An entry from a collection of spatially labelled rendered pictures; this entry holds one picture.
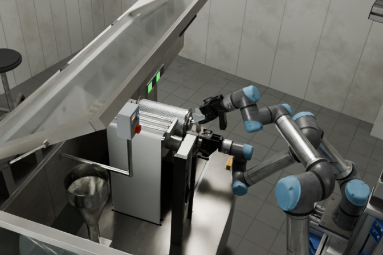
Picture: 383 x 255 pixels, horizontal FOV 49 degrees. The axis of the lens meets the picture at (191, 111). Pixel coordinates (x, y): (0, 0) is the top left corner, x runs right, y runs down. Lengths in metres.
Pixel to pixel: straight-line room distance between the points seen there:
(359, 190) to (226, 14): 2.80
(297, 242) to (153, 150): 0.65
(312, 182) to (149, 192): 0.72
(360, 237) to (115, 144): 1.10
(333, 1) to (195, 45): 1.63
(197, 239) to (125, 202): 0.37
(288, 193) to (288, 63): 3.00
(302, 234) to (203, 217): 0.58
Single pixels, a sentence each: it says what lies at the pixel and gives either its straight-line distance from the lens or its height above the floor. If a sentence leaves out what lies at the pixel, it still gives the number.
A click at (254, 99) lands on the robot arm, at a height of 1.50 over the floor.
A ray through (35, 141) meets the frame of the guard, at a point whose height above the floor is 1.83.
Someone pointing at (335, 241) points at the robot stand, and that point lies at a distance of 2.38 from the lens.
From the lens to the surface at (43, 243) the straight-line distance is 1.18.
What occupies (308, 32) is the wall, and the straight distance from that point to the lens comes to 4.26.
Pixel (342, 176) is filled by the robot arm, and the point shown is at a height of 1.04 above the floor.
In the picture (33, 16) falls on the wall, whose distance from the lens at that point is 4.60.
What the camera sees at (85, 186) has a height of 1.43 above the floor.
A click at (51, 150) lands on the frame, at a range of 1.62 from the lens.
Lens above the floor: 2.52
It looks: 37 degrees down
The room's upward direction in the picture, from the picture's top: 4 degrees clockwise
